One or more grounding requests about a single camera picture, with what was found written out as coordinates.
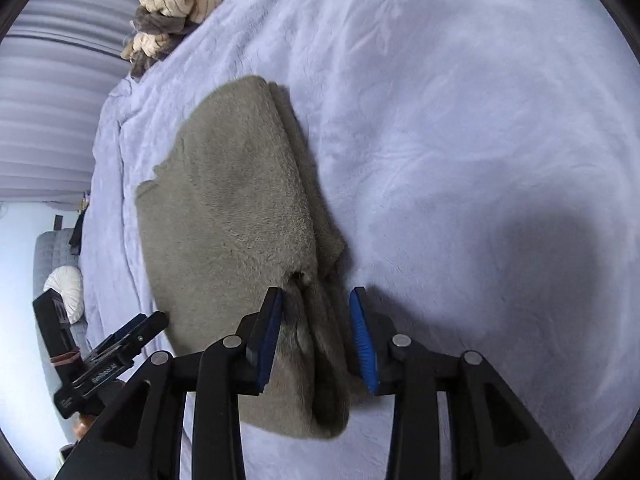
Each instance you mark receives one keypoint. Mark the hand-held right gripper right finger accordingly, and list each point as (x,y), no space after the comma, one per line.
(362,345)

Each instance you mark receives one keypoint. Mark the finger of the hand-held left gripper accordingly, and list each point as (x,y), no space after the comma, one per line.
(122,331)
(147,331)

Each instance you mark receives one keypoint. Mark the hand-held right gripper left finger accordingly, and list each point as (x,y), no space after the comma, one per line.
(267,345)

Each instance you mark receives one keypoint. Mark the grey-brown fleece garment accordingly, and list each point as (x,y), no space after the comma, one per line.
(235,210)

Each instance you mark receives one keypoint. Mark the white round cushion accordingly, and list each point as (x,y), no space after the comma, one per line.
(67,292)

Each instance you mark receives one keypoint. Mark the grey sofa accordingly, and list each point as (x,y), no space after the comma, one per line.
(55,255)

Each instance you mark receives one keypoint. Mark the lavender plush blanket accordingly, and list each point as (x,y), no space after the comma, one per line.
(450,160)

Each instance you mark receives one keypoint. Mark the grey pleated curtain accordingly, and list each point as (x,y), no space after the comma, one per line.
(50,120)

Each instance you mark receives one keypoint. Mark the dark grey cloth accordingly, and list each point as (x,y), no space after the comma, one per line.
(157,21)

